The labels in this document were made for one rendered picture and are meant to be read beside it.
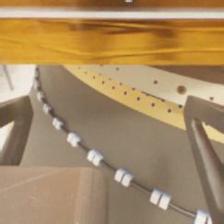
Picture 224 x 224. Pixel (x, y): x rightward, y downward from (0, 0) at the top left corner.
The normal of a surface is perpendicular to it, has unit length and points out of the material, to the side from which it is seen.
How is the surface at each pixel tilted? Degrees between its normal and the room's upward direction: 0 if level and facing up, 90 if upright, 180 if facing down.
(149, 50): 90
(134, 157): 62
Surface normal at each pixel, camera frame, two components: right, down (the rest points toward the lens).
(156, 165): -0.51, 0.05
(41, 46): 0.00, 0.59
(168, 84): -0.58, 0.48
